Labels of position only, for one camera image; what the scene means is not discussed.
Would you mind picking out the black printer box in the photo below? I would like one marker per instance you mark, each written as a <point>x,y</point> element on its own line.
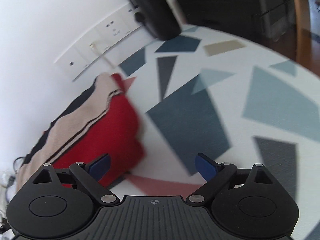
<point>271,23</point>

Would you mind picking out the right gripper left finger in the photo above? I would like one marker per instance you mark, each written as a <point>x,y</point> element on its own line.
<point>87,178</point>

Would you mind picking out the black thermos bottle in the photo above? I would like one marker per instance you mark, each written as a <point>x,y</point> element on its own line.
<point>160,20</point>

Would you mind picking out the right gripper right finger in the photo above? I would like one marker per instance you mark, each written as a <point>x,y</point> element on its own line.
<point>217,177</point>

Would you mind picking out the geometric pattern desk mat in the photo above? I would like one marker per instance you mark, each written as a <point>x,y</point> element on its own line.
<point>231,99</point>

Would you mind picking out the black power plug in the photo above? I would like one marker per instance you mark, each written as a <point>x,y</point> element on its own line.
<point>140,18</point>

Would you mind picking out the red beige knit cardigan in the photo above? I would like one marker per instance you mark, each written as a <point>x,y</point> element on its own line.
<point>100,121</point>

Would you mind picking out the white wall socket panel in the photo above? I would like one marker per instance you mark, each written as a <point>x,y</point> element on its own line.
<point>96,41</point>

